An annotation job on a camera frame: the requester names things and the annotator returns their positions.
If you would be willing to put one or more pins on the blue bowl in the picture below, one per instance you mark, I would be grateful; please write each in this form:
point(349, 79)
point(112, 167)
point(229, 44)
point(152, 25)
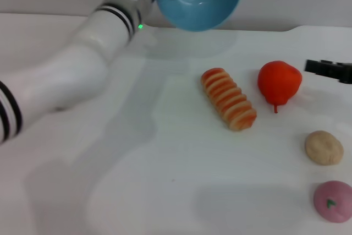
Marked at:
point(203, 4)

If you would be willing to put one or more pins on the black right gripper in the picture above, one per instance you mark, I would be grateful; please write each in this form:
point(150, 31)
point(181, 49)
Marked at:
point(343, 72)

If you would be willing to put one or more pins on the orange white striped bread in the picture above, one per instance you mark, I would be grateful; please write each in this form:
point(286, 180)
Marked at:
point(229, 100)

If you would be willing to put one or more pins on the red toy pear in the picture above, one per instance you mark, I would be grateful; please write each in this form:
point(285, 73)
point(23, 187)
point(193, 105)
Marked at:
point(277, 83)

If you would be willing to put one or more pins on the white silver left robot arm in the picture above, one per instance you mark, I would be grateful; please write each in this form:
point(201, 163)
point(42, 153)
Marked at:
point(82, 61)

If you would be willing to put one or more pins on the pink bun with green leaf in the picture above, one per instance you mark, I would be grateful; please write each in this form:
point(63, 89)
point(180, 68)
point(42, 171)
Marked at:
point(334, 202)

